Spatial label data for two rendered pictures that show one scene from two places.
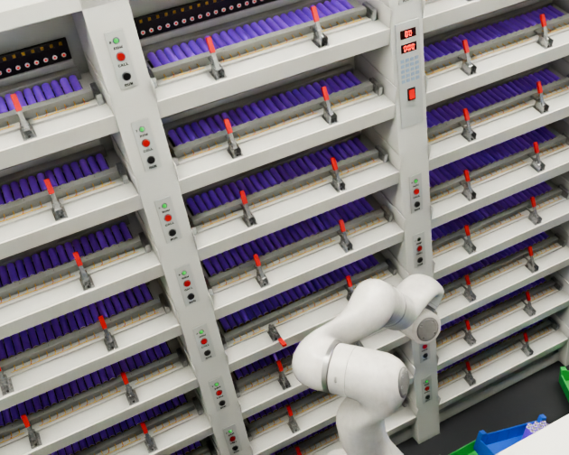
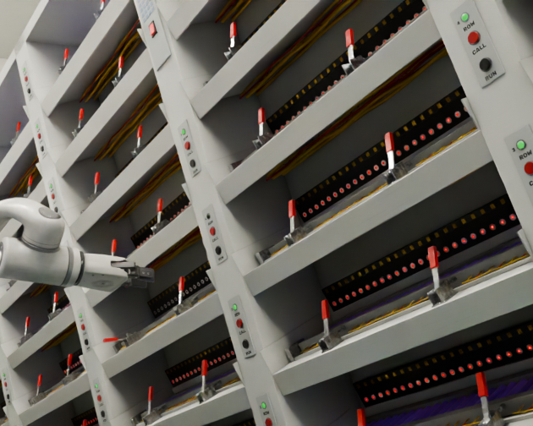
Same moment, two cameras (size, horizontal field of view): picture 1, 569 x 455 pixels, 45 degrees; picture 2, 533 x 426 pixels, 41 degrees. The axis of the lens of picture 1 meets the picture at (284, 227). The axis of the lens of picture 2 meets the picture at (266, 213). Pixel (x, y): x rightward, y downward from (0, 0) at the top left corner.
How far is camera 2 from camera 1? 2.70 m
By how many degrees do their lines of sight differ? 82
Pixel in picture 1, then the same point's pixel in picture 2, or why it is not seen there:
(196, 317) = (77, 297)
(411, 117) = (159, 55)
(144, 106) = (37, 108)
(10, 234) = not seen: hidden behind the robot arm
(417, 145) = (175, 86)
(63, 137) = (19, 141)
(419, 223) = (204, 192)
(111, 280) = not seen: hidden behind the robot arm
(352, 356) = not seen: outside the picture
